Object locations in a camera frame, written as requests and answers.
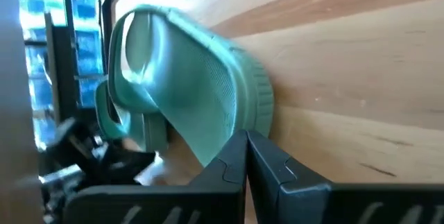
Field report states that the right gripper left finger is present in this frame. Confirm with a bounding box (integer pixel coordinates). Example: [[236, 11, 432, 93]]
[[63, 129, 249, 224]]

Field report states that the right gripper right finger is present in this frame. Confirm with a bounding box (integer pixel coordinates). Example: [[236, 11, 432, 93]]
[[247, 130, 444, 224]]

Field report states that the green slide sandal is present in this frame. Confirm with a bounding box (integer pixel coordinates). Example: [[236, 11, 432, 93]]
[[94, 79, 170, 153], [106, 3, 275, 167]]

